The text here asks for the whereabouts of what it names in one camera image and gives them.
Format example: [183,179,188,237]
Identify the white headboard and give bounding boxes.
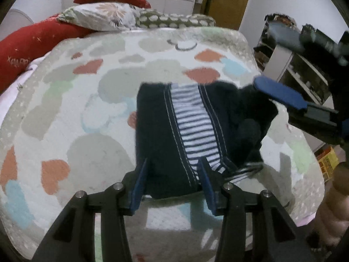
[0,9,34,40]

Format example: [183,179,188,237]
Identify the olive cloud pattern pillow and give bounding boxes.
[136,9,216,29]

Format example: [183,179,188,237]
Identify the long red bolster pillow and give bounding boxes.
[1,0,151,92]

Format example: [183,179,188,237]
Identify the navy striped pants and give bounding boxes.
[135,82,278,199]

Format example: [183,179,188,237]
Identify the patchwork heart quilt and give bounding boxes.
[1,27,325,261]

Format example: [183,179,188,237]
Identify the floral white pillow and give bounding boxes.
[57,2,142,31]

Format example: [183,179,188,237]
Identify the white bed sheet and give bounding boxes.
[0,53,49,124]

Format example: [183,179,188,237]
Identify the cluttered shoe rack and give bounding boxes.
[253,13,298,72]

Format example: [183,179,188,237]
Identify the white tv cabinet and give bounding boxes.
[257,42,335,153]

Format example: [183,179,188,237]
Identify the yellow red cardboard box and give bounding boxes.
[316,146,339,182]

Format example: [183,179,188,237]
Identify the operator right hand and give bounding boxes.
[314,162,348,247]

